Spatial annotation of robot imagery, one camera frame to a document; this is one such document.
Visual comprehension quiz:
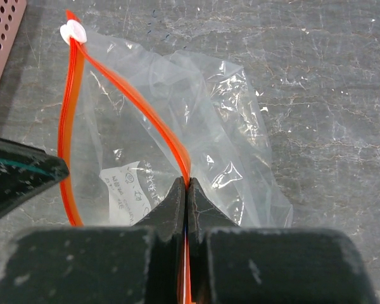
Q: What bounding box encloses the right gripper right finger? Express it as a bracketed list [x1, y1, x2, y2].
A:
[187, 177, 239, 246]

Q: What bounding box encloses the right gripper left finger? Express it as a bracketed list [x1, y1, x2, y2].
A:
[134, 177, 186, 241]

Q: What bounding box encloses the clear zip top bag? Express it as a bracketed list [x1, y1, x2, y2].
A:
[57, 9, 294, 301]

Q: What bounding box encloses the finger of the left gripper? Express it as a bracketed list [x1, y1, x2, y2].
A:
[0, 138, 69, 219]

